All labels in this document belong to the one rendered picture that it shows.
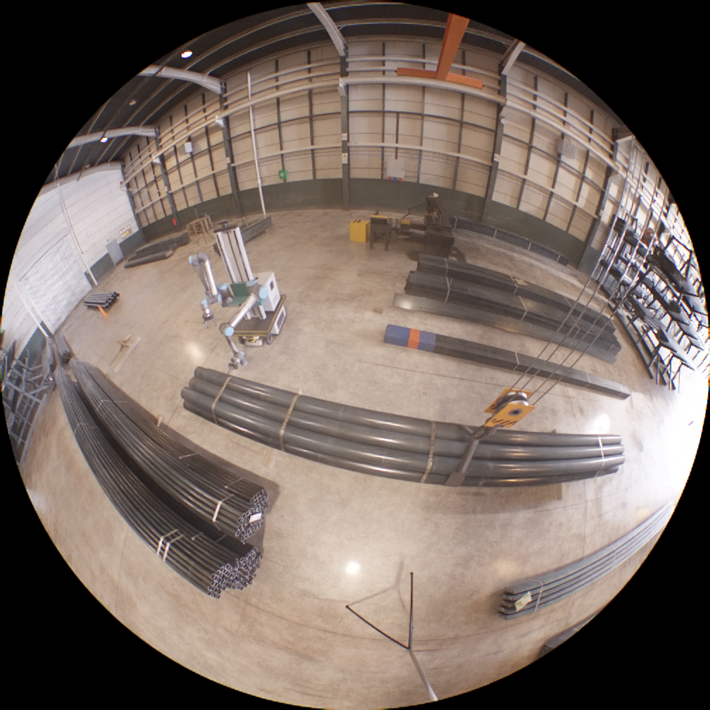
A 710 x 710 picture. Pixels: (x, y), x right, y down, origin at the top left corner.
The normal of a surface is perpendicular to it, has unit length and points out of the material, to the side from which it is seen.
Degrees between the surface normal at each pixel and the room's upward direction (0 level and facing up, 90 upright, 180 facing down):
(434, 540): 0
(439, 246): 90
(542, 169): 90
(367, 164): 90
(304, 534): 0
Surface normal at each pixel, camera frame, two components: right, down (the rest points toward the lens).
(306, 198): -0.23, 0.75
